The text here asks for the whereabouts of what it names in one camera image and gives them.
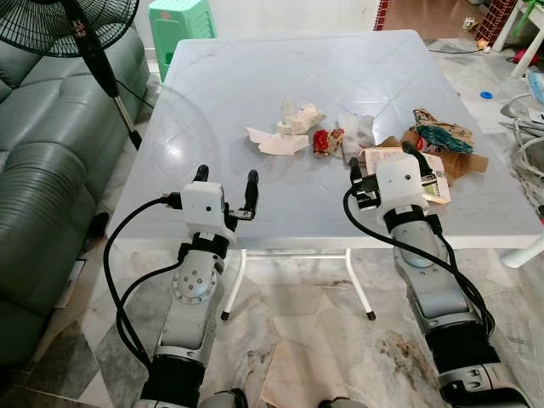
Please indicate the robot right leg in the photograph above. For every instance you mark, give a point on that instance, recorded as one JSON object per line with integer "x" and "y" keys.
{"x": 342, "y": 403}

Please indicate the green plastic stool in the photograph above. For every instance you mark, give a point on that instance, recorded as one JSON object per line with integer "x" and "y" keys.
{"x": 183, "y": 21}

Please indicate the crumpled white tissue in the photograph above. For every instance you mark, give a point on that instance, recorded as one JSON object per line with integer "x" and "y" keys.
{"x": 357, "y": 132}

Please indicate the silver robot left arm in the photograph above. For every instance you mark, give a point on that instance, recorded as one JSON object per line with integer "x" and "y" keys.
{"x": 191, "y": 289}

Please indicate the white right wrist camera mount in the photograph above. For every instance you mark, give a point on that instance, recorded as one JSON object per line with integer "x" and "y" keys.
{"x": 399, "y": 183}

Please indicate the white plastic chair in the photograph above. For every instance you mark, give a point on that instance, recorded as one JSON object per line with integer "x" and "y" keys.
{"x": 527, "y": 42}

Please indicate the green brown crumpled wrapper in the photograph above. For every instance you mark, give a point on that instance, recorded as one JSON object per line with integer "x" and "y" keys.
{"x": 442, "y": 134}

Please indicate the colourful baby bouncer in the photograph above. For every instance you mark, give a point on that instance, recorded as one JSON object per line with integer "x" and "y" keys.
{"x": 536, "y": 89}

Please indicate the grey-green leather sofa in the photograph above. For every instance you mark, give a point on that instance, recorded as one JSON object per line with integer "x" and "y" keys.
{"x": 42, "y": 170}

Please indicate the blue bottle cap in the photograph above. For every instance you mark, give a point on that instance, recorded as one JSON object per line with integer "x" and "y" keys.
{"x": 486, "y": 94}

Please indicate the black standing fan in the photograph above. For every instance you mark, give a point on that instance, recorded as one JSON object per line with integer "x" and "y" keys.
{"x": 51, "y": 25}

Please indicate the crumpled cream paper wad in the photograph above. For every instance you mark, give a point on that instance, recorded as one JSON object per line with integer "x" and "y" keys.
{"x": 302, "y": 119}

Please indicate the white plastic pipe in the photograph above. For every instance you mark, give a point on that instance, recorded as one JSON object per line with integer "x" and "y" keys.
{"x": 525, "y": 252}

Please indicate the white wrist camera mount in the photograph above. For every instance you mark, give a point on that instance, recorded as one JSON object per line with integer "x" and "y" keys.
{"x": 200, "y": 204}
{"x": 399, "y": 183}

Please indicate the crumpled red wrapper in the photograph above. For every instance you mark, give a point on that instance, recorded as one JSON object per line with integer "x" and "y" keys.
{"x": 325, "y": 141}

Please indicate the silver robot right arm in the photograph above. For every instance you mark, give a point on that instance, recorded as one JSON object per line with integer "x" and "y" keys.
{"x": 433, "y": 280}

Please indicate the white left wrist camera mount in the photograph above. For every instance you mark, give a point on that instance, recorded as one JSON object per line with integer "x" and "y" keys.
{"x": 200, "y": 204}

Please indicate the white green carton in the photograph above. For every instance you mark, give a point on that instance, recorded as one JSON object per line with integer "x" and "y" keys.
{"x": 387, "y": 157}

